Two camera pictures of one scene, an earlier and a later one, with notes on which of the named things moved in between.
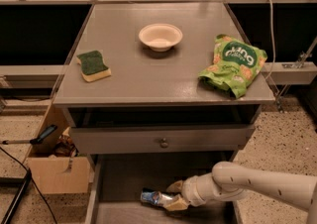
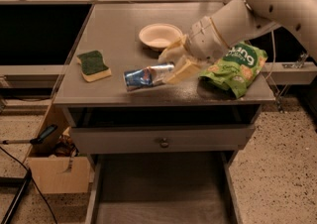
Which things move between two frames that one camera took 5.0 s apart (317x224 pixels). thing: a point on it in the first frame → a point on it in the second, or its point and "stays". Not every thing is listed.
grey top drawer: x=160 y=139 stays
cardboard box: x=55 y=173 stays
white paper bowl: x=160 y=37 stays
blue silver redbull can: x=156 y=197 → x=147 y=76
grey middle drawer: x=117 y=180 stays
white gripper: x=189 y=189 → x=205 y=39
